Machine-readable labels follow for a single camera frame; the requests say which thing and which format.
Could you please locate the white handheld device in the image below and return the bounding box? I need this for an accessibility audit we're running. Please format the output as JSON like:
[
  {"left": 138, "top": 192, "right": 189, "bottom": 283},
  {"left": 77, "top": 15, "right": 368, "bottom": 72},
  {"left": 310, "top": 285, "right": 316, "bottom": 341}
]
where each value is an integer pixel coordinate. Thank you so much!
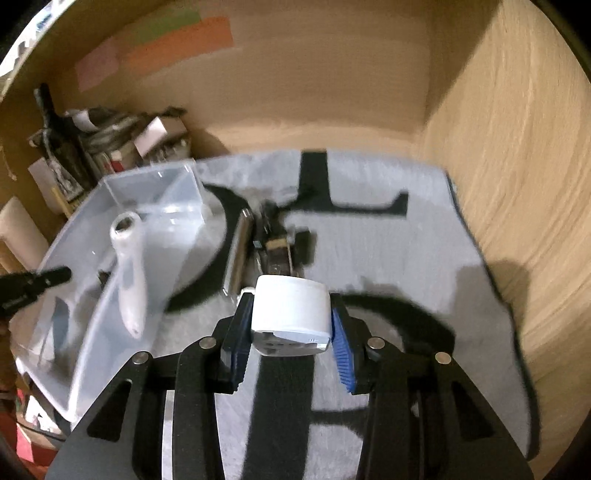
[{"left": 109, "top": 211, "right": 147, "bottom": 339}]

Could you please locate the clear plastic storage bin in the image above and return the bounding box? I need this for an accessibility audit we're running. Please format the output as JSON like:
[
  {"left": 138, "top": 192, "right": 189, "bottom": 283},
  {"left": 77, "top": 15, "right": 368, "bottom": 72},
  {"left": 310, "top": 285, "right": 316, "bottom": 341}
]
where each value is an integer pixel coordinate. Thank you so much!
[{"left": 10, "top": 160, "right": 226, "bottom": 423}]

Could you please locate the white power adapter cube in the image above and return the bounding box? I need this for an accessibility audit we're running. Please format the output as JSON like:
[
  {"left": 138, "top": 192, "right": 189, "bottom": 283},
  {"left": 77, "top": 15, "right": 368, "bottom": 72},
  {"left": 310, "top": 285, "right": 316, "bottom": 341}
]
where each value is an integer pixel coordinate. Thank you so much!
[{"left": 250, "top": 275, "right": 332, "bottom": 357}]

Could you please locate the dark wine bottle elephant label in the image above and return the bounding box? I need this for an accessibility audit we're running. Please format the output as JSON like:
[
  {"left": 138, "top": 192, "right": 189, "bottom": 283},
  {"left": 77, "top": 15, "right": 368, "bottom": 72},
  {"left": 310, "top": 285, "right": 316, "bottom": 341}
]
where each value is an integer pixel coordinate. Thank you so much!
[{"left": 34, "top": 83, "right": 96, "bottom": 204}]

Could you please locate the stack of books and papers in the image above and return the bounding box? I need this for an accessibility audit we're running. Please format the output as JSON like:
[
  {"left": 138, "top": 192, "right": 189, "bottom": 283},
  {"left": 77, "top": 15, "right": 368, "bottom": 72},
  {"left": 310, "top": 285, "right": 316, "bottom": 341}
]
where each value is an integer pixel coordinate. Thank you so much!
[{"left": 28, "top": 106, "right": 186, "bottom": 183}]

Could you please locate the grey mat with black letters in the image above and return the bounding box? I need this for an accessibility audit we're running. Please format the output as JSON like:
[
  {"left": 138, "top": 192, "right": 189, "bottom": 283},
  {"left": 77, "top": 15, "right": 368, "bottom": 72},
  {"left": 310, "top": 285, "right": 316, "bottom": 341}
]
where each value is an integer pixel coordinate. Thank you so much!
[{"left": 155, "top": 151, "right": 540, "bottom": 479}]

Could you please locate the white card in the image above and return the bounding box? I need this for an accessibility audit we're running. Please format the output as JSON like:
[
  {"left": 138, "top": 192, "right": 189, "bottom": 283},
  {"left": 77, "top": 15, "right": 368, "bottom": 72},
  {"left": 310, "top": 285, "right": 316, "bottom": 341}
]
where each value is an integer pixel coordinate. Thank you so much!
[{"left": 133, "top": 116, "right": 187, "bottom": 157}]

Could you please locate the black and gold lighter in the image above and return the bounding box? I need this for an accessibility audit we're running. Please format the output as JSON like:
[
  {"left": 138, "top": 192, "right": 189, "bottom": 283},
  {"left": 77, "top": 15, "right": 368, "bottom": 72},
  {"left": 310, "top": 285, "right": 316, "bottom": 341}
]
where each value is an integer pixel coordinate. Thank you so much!
[{"left": 263, "top": 235, "right": 294, "bottom": 276}]

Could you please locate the pink sticky note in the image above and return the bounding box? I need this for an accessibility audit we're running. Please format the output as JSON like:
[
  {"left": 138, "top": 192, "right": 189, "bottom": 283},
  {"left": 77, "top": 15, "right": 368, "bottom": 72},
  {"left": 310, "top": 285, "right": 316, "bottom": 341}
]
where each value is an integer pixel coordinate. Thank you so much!
[{"left": 75, "top": 39, "right": 119, "bottom": 92}]

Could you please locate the green sticky note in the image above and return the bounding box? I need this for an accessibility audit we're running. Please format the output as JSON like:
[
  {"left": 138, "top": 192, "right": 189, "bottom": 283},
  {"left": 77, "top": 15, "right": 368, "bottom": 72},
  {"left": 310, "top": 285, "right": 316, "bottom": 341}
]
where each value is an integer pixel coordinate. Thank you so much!
[{"left": 130, "top": 10, "right": 201, "bottom": 44}]

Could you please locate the silver metal cylinder keychain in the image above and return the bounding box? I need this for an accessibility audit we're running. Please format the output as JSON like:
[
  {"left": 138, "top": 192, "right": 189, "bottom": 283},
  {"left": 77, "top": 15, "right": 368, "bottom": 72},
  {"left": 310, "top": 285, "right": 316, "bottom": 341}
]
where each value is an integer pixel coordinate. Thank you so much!
[{"left": 222, "top": 208, "right": 253, "bottom": 298}]

